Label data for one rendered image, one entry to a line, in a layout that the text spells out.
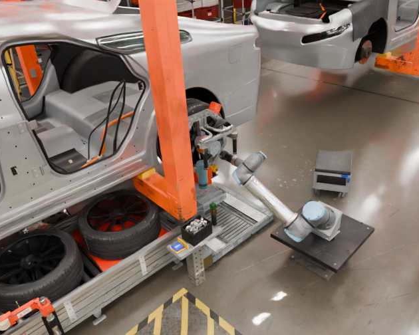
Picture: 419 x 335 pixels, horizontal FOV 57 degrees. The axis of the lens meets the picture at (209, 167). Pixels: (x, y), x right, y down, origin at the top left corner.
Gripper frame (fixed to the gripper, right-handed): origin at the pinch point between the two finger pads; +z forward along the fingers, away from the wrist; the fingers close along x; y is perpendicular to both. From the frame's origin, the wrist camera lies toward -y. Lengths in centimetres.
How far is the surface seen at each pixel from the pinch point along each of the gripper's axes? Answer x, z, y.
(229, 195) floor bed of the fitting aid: -31, -2, 48
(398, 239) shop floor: 7, -150, 97
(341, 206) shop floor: 12, -89, 103
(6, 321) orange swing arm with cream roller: -159, -35, -139
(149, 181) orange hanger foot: -51, 1, -57
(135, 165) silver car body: -44, 7, -74
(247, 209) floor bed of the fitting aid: -35, -31, 44
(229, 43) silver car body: 86, 8, -46
